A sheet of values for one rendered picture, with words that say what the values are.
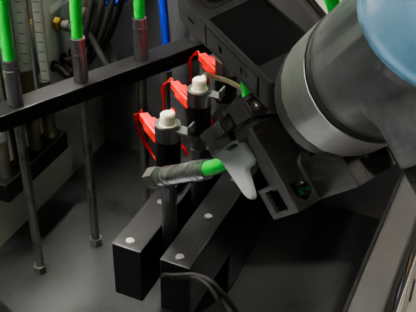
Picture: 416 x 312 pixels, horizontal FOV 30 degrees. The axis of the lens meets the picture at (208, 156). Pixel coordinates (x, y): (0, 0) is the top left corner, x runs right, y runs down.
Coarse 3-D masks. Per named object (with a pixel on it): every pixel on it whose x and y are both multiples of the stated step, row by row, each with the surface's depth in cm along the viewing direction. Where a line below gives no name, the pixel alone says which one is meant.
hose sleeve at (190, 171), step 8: (200, 160) 67; (160, 168) 72; (168, 168) 71; (176, 168) 69; (184, 168) 68; (192, 168) 67; (200, 168) 66; (152, 176) 73; (160, 176) 71; (168, 176) 70; (176, 176) 69; (184, 176) 68; (192, 176) 67; (200, 176) 67; (160, 184) 72; (168, 184) 72
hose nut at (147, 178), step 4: (148, 168) 74; (152, 168) 73; (148, 172) 73; (152, 172) 73; (144, 176) 73; (148, 176) 73; (144, 180) 74; (148, 180) 73; (152, 180) 73; (148, 184) 73; (152, 184) 73; (156, 184) 73; (156, 188) 74
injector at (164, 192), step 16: (160, 128) 82; (176, 128) 82; (160, 144) 83; (176, 144) 83; (160, 160) 84; (176, 160) 84; (192, 160) 84; (176, 192) 88; (176, 208) 89; (176, 224) 91
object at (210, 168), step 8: (0, 0) 82; (8, 0) 83; (0, 8) 83; (8, 8) 83; (0, 16) 84; (8, 16) 84; (0, 24) 84; (8, 24) 84; (0, 32) 85; (8, 32) 85; (0, 40) 86; (8, 40) 85; (8, 48) 86; (8, 56) 87; (8, 64) 87; (16, 64) 88; (208, 160) 66; (216, 160) 64; (208, 168) 65; (216, 168) 64; (224, 168) 64; (208, 176) 66
